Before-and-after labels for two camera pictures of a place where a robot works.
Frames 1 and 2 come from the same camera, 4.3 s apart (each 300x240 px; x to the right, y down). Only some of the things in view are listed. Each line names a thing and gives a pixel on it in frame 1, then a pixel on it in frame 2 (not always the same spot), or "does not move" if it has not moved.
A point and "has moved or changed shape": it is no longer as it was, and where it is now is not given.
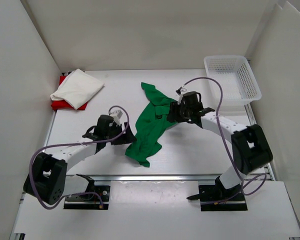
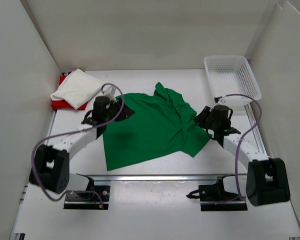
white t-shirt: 76,87 does not move
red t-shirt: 61,104 does not move
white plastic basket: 239,85 does not move
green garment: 149,125 has moved or changed shape
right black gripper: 173,116 → 200,120
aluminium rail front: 148,177 does not move
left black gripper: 127,137 → 125,112
